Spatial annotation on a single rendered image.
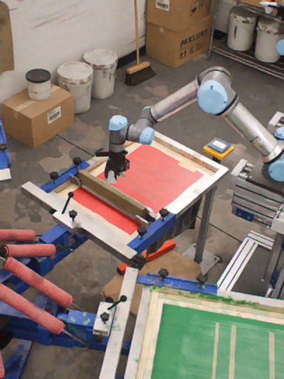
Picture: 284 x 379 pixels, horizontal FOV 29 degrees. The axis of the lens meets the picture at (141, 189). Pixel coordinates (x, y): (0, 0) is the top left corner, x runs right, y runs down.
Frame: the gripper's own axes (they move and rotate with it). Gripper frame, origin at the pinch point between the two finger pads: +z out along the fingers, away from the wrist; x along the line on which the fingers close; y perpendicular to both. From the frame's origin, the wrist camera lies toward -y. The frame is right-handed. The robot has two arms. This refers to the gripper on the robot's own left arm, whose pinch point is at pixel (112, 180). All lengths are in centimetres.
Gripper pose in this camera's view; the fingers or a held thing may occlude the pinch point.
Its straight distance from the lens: 260.1
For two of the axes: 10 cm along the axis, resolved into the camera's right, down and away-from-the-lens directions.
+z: -0.7, 7.5, 6.6
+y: 7.8, 4.5, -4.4
